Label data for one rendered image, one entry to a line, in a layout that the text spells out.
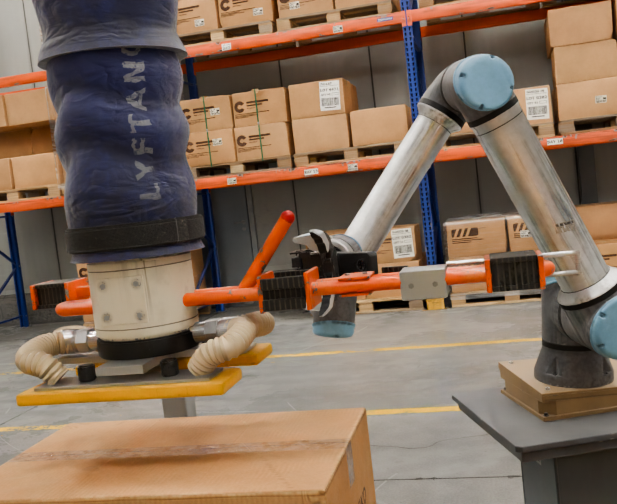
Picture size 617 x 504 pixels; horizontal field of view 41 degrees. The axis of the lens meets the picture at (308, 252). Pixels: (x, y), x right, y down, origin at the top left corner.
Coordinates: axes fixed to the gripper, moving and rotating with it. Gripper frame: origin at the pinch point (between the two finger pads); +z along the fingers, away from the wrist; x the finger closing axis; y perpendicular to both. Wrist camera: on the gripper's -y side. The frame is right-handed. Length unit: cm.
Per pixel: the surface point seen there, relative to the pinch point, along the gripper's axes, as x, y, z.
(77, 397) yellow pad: -12.4, 33.6, 28.2
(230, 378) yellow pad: -12.0, 10.3, 24.1
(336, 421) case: -25.7, -0.6, 2.9
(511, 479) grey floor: -121, -28, -217
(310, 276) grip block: 1.5, -1.9, 16.1
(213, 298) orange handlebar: -0.6, 14.1, 16.7
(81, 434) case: -26, 48, 3
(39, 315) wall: -110, 561, -826
